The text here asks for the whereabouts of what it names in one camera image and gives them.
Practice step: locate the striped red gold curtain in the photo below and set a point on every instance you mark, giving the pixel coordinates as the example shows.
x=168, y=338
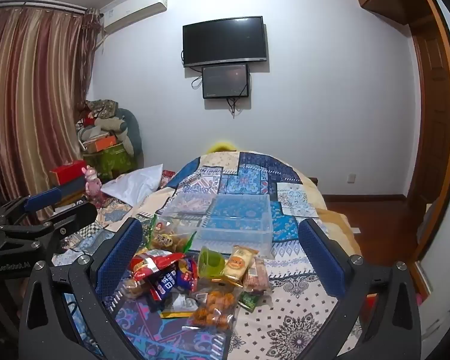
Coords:
x=46, y=59

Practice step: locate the small black wall monitor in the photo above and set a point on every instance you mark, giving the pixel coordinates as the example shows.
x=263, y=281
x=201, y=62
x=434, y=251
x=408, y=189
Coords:
x=225, y=81

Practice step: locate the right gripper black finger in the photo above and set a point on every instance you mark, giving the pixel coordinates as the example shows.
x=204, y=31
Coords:
x=71, y=220

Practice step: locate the orange fried balls bag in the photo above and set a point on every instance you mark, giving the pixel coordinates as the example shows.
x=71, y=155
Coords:
x=216, y=307

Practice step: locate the pink toy figure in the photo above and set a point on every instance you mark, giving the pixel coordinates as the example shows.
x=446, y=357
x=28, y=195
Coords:
x=92, y=181

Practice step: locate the white air conditioner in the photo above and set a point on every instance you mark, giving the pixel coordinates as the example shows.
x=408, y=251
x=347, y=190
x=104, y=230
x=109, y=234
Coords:
x=122, y=13

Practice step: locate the green jelly cup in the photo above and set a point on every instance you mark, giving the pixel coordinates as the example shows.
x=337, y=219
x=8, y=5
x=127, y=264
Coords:
x=210, y=263

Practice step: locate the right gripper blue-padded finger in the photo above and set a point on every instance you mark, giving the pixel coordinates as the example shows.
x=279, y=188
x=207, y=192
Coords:
x=42, y=200

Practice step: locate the clear bag yellow crackers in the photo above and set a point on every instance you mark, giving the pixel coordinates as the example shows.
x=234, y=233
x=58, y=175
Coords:
x=169, y=235

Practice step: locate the orange box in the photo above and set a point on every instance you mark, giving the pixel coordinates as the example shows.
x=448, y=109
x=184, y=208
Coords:
x=100, y=143

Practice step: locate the green patterned box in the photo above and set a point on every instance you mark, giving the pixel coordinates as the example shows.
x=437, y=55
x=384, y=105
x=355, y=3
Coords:
x=110, y=163

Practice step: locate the patchwork patterned bedspread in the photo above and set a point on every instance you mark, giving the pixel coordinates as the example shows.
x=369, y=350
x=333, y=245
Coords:
x=288, y=315

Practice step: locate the red box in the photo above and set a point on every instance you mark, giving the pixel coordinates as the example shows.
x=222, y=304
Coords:
x=66, y=173

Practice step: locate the yellow orange cake packet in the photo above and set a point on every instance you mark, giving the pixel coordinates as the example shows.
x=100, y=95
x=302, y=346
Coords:
x=238, y=263

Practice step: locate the clear plastic storage bin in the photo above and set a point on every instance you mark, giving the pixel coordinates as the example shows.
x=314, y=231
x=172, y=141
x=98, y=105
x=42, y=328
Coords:
x=220, y=221

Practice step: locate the green snack packet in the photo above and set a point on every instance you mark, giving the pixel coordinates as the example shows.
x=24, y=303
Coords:
x=248, y=300

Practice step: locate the large black wall television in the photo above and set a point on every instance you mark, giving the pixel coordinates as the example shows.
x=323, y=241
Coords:
x=240, y=39

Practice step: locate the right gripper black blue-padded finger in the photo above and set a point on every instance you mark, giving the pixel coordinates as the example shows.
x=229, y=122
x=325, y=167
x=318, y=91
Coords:
x=376, y=316
x=47, y=330

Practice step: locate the blue red snack bag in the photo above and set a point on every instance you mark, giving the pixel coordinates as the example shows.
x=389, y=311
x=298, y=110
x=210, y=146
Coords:
x=181, y=275

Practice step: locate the white pillow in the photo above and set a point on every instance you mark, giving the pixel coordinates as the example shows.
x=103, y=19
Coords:
x=132, y=188

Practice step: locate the pile of clothes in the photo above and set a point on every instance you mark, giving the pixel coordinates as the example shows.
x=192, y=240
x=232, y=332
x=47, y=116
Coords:
x=98, y=118

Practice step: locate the white wall socket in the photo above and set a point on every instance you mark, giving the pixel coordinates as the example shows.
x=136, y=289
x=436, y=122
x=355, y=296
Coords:
x=351, y=178

